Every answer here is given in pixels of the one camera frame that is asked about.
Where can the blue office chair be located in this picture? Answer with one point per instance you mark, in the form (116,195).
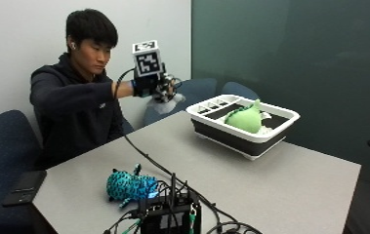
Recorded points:
(238,90)
(3,169)
(188,97)

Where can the black smartphone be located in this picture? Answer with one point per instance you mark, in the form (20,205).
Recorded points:
(24,187)

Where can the white and black dish basin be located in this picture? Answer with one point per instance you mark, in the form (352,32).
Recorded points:
(242,126)

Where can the blue patterned soft toy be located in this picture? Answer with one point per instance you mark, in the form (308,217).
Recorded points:
(129,186)

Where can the green soft toy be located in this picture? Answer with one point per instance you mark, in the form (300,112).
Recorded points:
(245,118)

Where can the black electronics box with antennas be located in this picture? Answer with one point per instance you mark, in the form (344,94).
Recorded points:
(169,213)

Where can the white cloth in basin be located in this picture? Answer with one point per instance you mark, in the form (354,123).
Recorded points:
(265,123)

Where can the the person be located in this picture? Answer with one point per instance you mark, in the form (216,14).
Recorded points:
(72,110)

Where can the white soft toy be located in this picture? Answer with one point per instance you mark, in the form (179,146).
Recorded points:
(165,103)

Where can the white earbud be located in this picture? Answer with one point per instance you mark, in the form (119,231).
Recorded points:
(72,45)

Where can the white marker cube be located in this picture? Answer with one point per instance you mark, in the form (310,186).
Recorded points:
(147,58)

